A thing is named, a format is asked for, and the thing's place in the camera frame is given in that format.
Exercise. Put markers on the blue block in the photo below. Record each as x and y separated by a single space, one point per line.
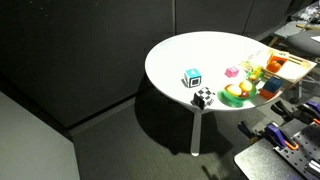
273 84

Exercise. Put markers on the pink block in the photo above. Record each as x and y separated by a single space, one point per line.
231 71

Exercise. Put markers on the orange block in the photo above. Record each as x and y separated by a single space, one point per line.
267 94

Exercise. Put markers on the wooden crate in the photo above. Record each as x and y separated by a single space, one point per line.
300 68

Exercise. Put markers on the cyan white marker cube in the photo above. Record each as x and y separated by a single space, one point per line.
192 78

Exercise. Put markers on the black white checkered cube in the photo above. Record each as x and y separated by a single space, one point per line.
204 97

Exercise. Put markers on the white table leg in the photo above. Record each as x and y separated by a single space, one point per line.
196 133

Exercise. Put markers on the yellow toy lemon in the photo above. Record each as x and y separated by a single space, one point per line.
233 90

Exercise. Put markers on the green plastic bowl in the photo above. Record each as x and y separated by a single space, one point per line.
233 98

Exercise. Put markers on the dark red toy fruit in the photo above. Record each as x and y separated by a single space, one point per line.
245 94

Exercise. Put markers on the yellow orange toy fruit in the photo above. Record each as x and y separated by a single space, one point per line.
246 85

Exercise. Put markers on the grey cabinet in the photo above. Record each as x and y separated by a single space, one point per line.
30 146

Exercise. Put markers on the grey office chair seat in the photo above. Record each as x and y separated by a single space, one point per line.
303 41

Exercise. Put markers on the black pegboard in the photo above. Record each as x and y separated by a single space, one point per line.
300 150

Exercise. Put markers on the clear plastic packaging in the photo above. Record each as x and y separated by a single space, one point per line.
308 13

